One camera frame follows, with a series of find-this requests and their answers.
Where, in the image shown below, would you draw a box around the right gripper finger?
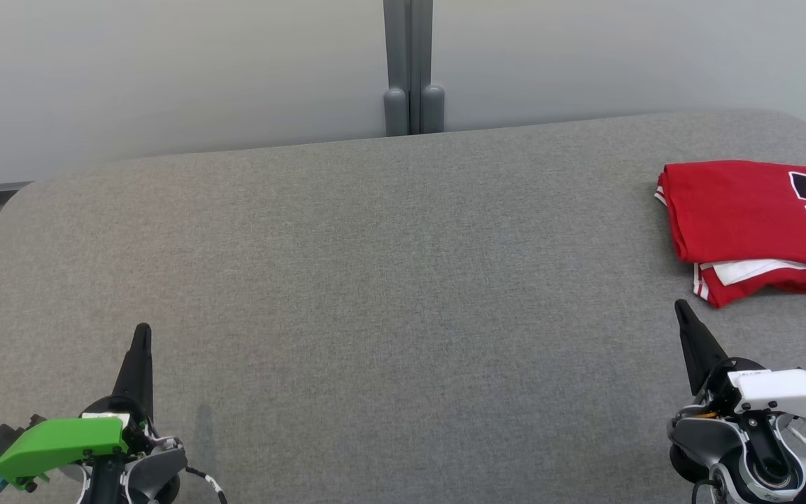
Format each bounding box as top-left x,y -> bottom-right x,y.
674,300 -> 730,396

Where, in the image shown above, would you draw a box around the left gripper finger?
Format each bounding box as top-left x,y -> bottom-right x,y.
113,323 -> 155,421

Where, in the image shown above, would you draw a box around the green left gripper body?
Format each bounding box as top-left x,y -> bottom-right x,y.
0,395 -> 157,489

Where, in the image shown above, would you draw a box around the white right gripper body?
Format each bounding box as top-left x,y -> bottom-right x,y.
695,357 -> 806,422

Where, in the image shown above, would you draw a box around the red shorts with white trim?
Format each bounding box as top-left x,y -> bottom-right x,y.
692,260 -> 806,309

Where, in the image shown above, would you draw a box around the red jersey with white sleeves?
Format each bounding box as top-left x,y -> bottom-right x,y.
655,160 -> 806,281

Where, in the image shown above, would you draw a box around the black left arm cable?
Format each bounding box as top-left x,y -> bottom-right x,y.
183,465 -> 229,504

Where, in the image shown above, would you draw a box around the grey partition post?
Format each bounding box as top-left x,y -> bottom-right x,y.
383,0 -> 446,137

